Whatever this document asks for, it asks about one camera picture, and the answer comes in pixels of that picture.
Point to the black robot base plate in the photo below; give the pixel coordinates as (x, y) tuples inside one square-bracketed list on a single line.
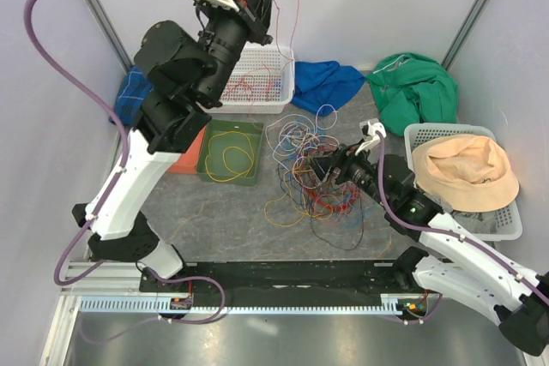
[(292, 282)]

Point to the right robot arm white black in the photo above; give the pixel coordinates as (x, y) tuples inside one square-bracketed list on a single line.
[(449, 259)]

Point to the peach bucket hat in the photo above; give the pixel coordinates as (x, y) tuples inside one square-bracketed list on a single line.
[(471, 173)]

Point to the green plastic tray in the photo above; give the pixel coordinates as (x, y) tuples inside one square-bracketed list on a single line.
[(230, 152)]

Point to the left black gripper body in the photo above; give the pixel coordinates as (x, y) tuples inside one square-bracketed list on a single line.
[(251, 24)]

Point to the bright blue cloth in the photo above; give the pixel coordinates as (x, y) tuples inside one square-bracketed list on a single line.
[(324, 87)]

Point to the green garment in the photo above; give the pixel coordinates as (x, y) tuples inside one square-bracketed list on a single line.
[(410, 88)]

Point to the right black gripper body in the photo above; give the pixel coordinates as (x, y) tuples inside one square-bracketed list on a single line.
[(345, 154)]

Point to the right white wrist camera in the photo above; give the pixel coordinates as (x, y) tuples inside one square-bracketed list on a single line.
[(372, 131)]

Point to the grey cloth in basket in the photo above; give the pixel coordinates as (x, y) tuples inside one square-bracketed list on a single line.
[(477, 223)]

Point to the orange plastic tray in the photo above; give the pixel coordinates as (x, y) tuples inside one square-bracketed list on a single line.
[(187, 162)]

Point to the white perforated basket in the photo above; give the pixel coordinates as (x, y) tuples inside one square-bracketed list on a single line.
[(262, 81), (509, 225)]

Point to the slotted cable duct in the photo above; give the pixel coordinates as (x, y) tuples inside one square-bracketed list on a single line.
[(168, 306)]

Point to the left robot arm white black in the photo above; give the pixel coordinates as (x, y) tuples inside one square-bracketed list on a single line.
[(188, 77)]

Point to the blue plaid cloth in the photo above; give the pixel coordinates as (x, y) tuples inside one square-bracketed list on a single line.
[(134, 88)]

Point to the white perforated basket rear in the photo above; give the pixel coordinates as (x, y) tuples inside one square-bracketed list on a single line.
[(262, 81)]

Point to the white perforated basket right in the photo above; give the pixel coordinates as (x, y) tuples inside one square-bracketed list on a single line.
[(509, 225)]

